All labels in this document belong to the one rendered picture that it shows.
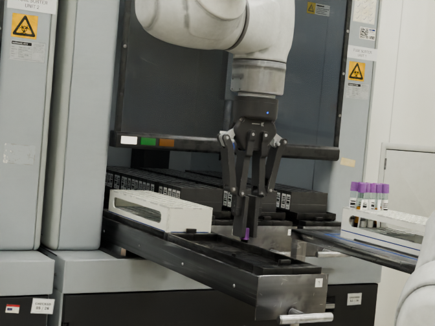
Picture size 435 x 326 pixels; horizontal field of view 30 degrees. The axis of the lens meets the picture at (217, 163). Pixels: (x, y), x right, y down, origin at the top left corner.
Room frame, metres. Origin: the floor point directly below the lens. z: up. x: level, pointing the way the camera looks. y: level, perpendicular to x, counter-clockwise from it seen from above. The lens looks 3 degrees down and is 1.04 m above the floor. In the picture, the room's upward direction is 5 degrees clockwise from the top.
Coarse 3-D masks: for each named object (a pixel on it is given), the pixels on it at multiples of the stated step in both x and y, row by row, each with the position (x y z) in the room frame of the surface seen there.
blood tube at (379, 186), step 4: (376, 184) 1.68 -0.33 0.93; (380, 184) 1.68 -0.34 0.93; (376, 188) 1.68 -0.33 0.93; (380, 188) 1.68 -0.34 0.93; (376, 192) 1.68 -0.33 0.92; (380, 192) 1.68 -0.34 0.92; (376, 196) 1.68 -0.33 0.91; (380, 196) 1.68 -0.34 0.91; (376, 200) 1.68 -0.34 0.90; (380, 200) 1.68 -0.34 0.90; (376, 204) 1.68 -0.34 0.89; (380, 204) 1.68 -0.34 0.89; (376, 208) 1.68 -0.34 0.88; (380, 208) 1.68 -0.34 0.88; (376, 224) 1.68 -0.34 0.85
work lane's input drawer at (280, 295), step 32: (128, 224) 1.68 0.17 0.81; (160, 256) 1.52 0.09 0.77; (192, 256) 1.41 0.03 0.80; (224, 256) 1.34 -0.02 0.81; (256, 256) 1.43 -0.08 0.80; (288, 256) 1.38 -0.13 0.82; (224, 288) 1.31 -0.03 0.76; (256, 288) 1.23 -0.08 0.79; (288, 288) 1.26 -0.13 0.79; (320, 288) 1.29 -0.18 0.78; (256, 320) 1.23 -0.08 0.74; (288, 320) 1.21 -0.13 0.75; (320, 320) 1.24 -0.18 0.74
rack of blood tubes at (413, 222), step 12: (348, 216) 1.66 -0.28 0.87; (360, 216) 1.63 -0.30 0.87; (372, 216) 1.59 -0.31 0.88; (384, 216) 1.56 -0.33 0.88; (396, 216) 1.57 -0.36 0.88; (408, 216) 1.61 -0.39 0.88; (420, 216) 1.62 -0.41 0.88; (348, 228) 1.66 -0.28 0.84; (360, 228) 1.63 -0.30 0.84; (372, 228) 1.65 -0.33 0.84; (384, 228) 1.67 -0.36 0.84; (420, 228) 1.47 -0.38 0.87; (360, 240) 1.62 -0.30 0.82; (372, 240) 1.59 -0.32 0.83; (384, 240) 1.56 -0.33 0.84; (396, 240) 1.53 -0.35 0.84; (408, 240) 1.63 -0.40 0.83; (420, 240) 1.61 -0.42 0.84; (408, 252) 1.49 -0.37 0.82
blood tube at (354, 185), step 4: (352, 184) 1.67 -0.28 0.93; (356, 184) 1.67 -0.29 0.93; (352, 188) 1.67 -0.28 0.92; (356, 188) 1.67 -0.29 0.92; (352, 192) 1.67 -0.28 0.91; (356, 192) 1.67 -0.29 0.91; (352, 196) 1.67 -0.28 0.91; (356, 196) 1.67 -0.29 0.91; (352, 200) 1.67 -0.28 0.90; (352, 204) 1.67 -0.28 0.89; (352, 216) 1.67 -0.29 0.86; (352, 220) 1.67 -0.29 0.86; (352, 224) 1.67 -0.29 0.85
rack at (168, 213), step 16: (112, 192) 1.78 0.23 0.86; (128, 192) 1.76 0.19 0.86; (144, 192) 1.81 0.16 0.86; (112, 208) 1.77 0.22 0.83; (128, 208) 1.79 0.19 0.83; (144, 208) 1.81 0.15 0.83; (160, 208) 1.57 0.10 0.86; (176, 208) 1.55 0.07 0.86; (192, 208) 1.57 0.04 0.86; (208, 208) 1.59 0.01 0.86; (160, 224) 1.57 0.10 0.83; (176, 224) 1.55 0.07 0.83; (192, 224) 1.57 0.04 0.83; (208, 224) 1.59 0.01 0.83
